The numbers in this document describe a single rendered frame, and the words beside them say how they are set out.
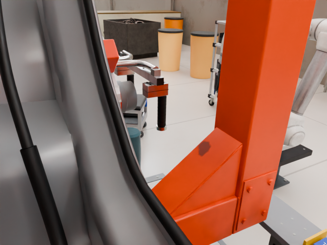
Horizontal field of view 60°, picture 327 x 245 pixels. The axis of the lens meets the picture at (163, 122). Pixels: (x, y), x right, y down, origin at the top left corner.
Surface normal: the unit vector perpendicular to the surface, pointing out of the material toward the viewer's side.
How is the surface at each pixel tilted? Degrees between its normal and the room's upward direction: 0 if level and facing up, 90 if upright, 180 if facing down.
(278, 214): 0
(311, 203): 0
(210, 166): 36
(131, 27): 90
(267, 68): 90
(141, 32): 90
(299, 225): 0
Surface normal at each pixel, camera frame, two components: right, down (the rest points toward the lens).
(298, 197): 0.02, -0.91
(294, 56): 0.46, 0.38
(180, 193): -0.50, -0.63
